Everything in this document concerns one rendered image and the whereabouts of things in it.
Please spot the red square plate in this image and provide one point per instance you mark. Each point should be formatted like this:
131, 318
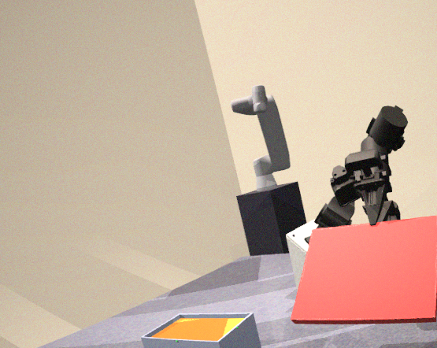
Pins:
363, 274

